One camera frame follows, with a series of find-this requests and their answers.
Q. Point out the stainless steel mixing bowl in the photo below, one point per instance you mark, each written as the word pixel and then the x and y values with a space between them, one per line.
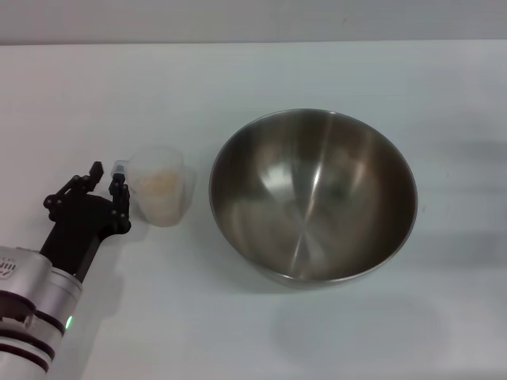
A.
pixel 313 206

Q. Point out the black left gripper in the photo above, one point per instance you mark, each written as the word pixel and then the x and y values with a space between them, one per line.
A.
pixel 79 225

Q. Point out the beige rice grains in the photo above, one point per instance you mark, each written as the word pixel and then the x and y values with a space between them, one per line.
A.
pixel 158 182

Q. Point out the translucent plastic measuring cup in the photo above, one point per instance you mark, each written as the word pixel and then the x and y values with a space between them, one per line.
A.
pixel 162 213

